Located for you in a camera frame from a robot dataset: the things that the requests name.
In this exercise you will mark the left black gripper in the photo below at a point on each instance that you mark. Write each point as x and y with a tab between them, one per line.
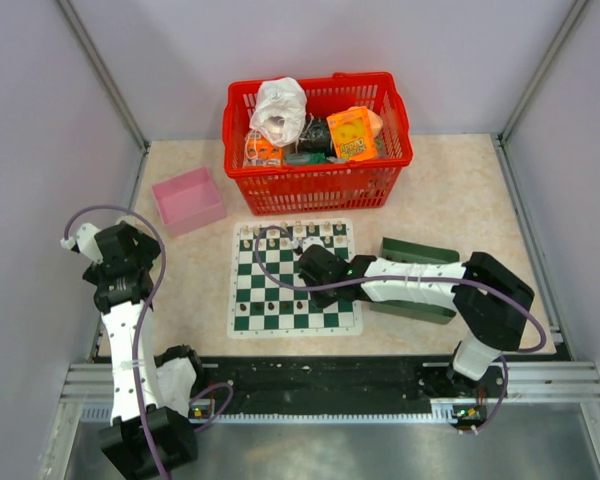
143	242

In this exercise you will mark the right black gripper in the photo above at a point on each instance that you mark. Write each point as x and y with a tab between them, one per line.
309	261

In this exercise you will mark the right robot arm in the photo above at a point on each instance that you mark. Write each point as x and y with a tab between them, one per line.
493	302

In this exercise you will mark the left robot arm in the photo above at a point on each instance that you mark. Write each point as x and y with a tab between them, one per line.
149	428

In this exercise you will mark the green white chess board mat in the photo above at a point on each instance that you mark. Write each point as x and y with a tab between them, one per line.
267	270

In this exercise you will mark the red plastic shopping basket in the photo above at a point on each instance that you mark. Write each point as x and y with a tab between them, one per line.
352	185

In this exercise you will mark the green tray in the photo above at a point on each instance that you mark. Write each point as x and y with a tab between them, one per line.
407	252

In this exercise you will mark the pink plastic box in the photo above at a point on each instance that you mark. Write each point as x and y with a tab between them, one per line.
188	202

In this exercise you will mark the small orange patterned box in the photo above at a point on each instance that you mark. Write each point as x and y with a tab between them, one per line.
259	152

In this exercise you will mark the orange snack box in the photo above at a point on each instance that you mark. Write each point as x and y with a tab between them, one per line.
354	132

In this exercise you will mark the white crumpled plastic bag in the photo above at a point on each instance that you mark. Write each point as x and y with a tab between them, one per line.
280	111

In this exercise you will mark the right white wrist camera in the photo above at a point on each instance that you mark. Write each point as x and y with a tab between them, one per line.
300	245

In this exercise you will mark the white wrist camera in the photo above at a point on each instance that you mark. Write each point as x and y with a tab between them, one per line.
83	241
300	245

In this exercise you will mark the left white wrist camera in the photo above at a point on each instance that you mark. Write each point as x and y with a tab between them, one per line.
83	241

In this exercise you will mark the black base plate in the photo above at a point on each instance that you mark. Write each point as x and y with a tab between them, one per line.
315	385

